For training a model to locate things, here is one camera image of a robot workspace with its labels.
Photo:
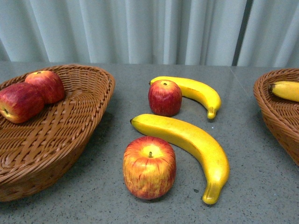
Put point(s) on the dark red apple in basket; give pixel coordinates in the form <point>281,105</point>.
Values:
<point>20,102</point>

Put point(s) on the white pleated curtain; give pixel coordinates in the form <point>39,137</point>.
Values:
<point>259,33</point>

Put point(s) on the small yellow banana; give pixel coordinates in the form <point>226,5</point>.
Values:
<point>197,91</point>

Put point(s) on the yellow banana in right basket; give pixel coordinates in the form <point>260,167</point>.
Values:
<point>288,90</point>

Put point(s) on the large red yellow apple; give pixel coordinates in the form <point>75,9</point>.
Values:
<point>149,167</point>

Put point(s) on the left brown wicker basket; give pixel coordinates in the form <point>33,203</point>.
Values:
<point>36,153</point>

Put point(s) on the red apple at basket back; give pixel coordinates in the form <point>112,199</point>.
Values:
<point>49,84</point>

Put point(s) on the brown wicker basket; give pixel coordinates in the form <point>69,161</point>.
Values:
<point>281,116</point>
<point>36,153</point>

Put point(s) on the large yellow banana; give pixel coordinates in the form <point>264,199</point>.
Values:
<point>195,141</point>

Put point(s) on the right brown wicker basket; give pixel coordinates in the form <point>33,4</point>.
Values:
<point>281,116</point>

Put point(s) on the small dark red apple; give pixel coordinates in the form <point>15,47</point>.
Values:
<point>165,98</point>

